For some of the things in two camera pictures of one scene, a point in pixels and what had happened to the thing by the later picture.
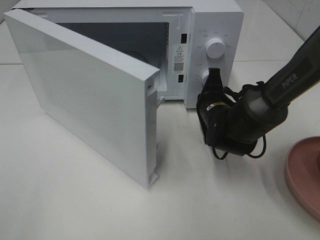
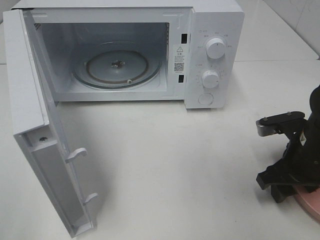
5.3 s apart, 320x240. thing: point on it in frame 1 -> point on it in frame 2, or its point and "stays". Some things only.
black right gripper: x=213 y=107 -> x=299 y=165
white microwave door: x=106 y=104 -> x=36 y=124
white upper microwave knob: x=215 y=48 stays
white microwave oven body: x=183 y=39 stays
